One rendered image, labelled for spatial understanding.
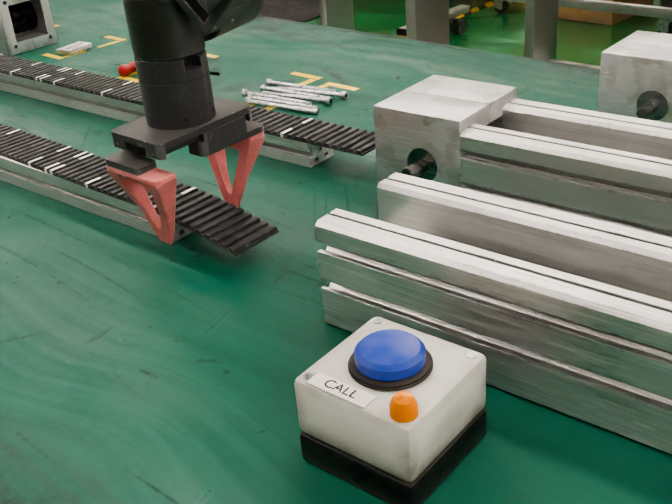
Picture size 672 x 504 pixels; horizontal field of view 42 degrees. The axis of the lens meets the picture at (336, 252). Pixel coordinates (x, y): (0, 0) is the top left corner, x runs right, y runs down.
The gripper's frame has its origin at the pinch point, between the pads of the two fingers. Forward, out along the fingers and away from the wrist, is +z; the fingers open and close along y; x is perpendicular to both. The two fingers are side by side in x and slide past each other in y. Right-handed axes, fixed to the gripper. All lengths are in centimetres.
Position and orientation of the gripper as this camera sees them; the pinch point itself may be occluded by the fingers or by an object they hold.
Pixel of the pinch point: (199, 215)
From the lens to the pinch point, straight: 76.9
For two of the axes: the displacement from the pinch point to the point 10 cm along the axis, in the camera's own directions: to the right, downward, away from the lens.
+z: 0.9, 8.7, 4.8
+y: 6.5, -4.2, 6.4
